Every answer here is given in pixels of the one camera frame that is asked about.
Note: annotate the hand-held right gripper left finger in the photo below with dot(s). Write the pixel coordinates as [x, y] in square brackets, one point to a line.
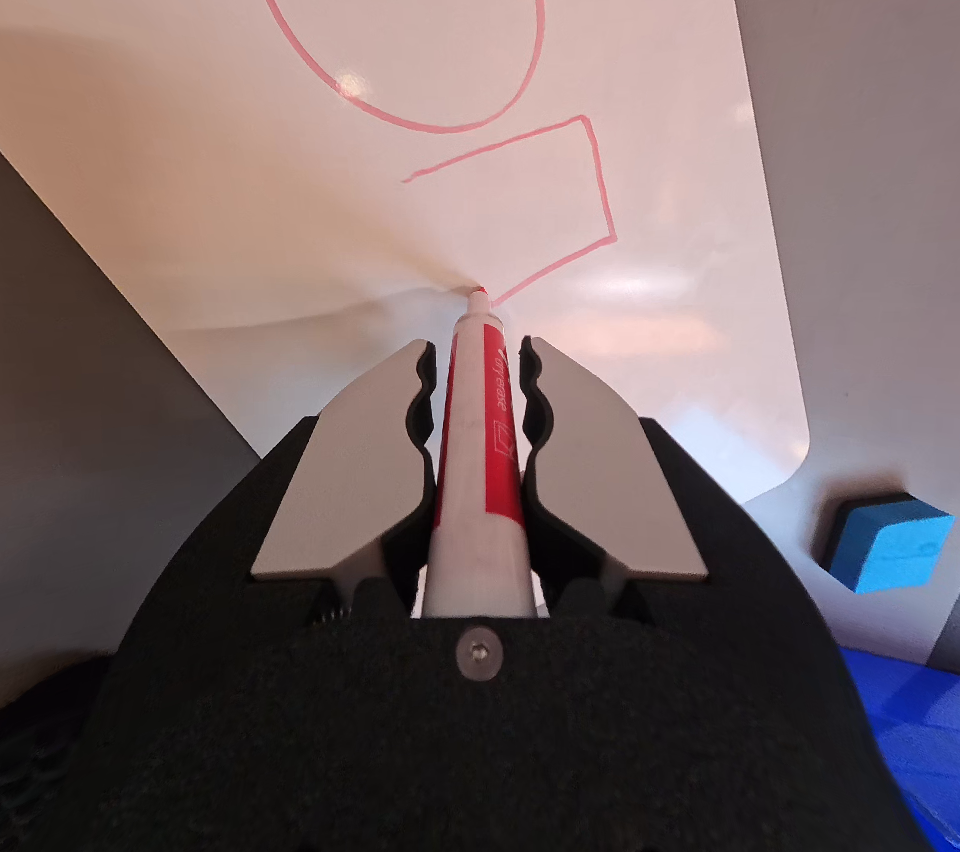
[352, 484]

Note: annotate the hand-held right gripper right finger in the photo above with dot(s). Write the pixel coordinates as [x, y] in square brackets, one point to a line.
[607, 484]

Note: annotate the red dry erase marker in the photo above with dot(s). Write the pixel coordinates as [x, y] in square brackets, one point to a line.
[480, 492]

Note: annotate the blue foam eraser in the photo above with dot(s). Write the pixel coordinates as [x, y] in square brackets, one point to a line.
[892, 544]

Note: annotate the blue plastic bin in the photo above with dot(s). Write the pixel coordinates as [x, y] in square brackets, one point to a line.
[915, 739]

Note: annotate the white whiteboard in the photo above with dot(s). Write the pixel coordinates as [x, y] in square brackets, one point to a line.
[187, 116]

